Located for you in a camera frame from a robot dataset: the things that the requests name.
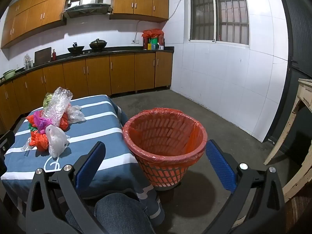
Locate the white wall outlet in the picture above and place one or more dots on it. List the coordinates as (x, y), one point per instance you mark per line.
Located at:
(134, 41)

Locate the white plastic bag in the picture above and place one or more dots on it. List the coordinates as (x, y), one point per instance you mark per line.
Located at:
(76, 113)
(55, 141)

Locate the black lidded wok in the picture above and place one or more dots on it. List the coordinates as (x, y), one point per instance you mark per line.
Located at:
(98, 44)

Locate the red plastic bag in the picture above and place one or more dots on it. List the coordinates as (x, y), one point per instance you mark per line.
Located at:
(64, 122)
(30, 119)

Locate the short wooden wall cabinets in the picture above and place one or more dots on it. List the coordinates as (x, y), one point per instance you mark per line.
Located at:
(139, 2)

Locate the shiny green foil bag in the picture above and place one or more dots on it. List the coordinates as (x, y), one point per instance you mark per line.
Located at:
(30, 126)

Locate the worn white wooden table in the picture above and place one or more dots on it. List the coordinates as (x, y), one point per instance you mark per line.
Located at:
(304, 97)

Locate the orange plastic mesh basket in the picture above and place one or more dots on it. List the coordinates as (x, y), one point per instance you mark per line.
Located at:
(165, 175)

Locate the light green plastic bag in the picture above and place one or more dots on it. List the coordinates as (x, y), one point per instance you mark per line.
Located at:
(47, 101)

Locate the red bottle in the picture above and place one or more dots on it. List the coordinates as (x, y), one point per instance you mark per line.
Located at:
(54, 55)

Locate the black wok with spatula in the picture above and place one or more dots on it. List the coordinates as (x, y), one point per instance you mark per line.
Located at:
(76, 48)

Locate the steel range hood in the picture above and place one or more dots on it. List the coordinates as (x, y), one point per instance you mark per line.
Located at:
(90, 2)

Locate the green box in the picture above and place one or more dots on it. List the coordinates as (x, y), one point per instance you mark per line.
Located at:
(153, 40)

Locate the wooden base cabinets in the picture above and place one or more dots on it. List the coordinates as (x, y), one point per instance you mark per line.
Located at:
(97, 75)

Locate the clear bubble wrap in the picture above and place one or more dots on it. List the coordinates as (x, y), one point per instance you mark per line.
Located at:
(58, 102)

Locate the person's jeans leg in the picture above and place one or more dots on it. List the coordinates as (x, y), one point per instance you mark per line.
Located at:
(121, 214)

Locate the yellow and blue box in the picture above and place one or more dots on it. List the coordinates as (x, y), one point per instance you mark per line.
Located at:
(151, 46)

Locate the orange bag liner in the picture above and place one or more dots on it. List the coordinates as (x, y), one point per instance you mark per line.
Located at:
(195, 132)

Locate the dark cutting board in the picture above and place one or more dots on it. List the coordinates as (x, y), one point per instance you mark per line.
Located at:
(43, 56)

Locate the blue striped tablecloth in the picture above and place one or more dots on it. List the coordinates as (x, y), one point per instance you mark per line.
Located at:
(97, 131)

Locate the long wooden wall cabinets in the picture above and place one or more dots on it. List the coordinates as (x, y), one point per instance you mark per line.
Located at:
(36, 12)

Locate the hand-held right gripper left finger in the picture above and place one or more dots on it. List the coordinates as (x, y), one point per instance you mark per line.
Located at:
(89, 163)

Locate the red bag with packages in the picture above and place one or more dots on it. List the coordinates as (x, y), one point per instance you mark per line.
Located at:
(152, 33)

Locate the green basin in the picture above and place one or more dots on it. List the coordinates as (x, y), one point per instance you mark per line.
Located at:
(9, 74)

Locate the barred window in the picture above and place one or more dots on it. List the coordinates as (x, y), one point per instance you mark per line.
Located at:
(219, 12)

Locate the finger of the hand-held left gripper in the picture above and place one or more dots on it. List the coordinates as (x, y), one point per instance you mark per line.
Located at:
(6, 142)

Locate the dark door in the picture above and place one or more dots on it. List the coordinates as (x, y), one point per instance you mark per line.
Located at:
(292, 53)

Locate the black kitchen countertop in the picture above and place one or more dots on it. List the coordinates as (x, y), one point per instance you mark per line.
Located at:
(121, 49)

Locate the purple plastic bag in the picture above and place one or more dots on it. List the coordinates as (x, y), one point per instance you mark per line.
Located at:
(40, 121)

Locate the orange plastic bag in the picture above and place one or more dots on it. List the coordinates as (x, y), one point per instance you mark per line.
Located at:
(39, 140)

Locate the clear jar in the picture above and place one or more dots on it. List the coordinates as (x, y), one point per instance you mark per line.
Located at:
(27, 62)

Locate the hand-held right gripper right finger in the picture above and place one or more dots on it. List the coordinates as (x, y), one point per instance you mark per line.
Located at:
(220, 168)

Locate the clear plastic bag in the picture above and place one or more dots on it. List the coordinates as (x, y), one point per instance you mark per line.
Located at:
(25, 145)

